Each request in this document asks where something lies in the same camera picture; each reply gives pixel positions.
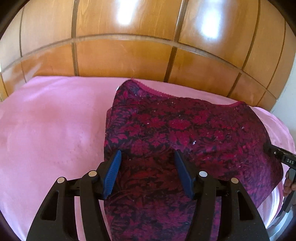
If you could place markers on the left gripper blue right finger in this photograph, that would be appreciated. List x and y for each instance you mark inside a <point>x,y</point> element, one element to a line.
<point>239,218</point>

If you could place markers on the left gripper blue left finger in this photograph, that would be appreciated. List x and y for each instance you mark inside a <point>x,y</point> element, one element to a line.
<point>56,217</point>

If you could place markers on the red floral knit sweater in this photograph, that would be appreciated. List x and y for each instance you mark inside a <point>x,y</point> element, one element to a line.
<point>148,201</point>

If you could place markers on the person's right hand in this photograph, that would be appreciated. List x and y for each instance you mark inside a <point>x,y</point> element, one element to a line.
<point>288,186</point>

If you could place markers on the pink bedspread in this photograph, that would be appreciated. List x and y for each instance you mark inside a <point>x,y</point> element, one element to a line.
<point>51,127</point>

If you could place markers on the wooden panel headboard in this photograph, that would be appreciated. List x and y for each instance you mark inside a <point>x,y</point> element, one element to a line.
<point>243,50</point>

